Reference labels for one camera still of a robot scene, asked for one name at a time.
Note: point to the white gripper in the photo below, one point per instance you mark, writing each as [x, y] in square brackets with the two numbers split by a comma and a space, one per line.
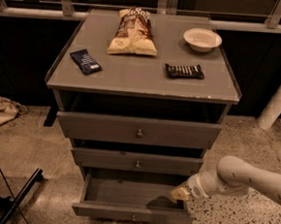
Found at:
[195, 186]

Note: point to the grey drawer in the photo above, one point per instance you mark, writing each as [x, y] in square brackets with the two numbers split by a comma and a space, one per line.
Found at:
[131, 197]
[135, 161]
[136, 130]

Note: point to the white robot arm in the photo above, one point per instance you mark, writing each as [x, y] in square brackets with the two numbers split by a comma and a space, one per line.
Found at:
[241, 180]

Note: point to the grey drawer cabinet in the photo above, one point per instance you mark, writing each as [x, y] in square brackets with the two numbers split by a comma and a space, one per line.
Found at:
[139, 86]

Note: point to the black candy bar wrapper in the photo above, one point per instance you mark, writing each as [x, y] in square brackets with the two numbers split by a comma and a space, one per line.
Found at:
[185, 72]

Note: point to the white bowl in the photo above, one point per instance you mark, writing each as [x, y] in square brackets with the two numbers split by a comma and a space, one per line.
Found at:
[202, 40]

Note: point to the dark blue snack packet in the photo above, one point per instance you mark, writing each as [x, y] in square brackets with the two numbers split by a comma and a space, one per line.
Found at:
[85, 62]

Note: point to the yellow brown chip bag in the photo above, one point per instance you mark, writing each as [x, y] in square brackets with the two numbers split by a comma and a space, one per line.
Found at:
[134, 33]

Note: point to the grey metal railing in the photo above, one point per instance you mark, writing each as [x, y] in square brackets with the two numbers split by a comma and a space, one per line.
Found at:
[233, 15]

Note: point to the beige cloth bag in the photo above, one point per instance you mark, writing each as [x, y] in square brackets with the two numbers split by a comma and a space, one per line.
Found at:
[10, 110]

